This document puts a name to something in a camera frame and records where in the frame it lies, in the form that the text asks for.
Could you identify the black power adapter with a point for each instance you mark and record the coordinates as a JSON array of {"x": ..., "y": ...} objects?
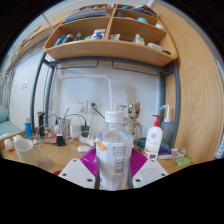
[{"x": 85, "y": 131}]

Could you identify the white wall box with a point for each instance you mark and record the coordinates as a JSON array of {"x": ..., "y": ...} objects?
[{"x": 121, "y": 107}]

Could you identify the bed with teal sheet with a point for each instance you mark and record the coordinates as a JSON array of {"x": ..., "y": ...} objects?
[{"x": 8, "y": 128}]

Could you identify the grey metal bed frame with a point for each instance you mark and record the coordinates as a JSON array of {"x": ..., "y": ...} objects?
[{"x": 36, "y": 90}]

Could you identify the clear blue spray bottle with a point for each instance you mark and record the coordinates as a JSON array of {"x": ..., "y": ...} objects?
[{"x": 166, "y": 130}]

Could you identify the black electric shaver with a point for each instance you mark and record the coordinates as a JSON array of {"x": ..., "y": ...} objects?
[{"x": 41, "y": 123}]

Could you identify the grey patterned curtain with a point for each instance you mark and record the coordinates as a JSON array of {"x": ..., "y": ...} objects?
[{"x": 6, "y": 88}]

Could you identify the cream ceramic cup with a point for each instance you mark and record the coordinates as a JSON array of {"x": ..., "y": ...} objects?
[{"x": 26, "y": 152}]

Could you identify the clear plastic drink bottle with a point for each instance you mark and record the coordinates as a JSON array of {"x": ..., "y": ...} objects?
[{"x": 113, "y": 156}]

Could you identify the small white oval device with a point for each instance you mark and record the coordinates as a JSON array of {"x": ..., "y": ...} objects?
[{"x": 84, "y": 148}]

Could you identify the small blue white-capped bottle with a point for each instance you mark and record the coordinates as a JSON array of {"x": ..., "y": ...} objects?
[{"x": 28, "y": 128}]

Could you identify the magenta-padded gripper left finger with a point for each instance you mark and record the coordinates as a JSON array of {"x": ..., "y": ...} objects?
[{"x": 78, "y": 171}]

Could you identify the wooden tree-man figurine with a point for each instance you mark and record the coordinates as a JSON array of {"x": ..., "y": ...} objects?
[{"x": 134, "y": 116}]

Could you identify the white power adapter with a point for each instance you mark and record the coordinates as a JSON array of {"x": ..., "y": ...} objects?
[{"x": 75, "y": 131}]

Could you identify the small green soap piece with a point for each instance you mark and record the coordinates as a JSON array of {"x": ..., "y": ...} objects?
[{"x": 183, "y": 161}]

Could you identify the teal pillow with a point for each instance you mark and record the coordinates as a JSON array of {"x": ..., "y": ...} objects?
[{"x": 3, "y": 113}]

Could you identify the wooden shelf unit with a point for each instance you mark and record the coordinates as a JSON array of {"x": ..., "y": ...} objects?
[{"x": 110, "y": 50}]

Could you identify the white red-pump lotion bottle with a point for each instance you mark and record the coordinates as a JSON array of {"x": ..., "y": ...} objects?
[{"x": 153, "y": 140}]

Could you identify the small black cube charger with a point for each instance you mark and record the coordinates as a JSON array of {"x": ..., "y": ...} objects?
[{"x": 60, "y": 140}]

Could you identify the long wooden wall shelf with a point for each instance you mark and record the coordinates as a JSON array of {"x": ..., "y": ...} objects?
[{"x": 28, "y": 41}]

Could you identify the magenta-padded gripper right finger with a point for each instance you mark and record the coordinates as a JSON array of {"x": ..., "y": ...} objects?
[{"x": 148, "y": 170}]

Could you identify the dark green round container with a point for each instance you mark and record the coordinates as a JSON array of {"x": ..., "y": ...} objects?
[{"x": 141, "y": 143}]

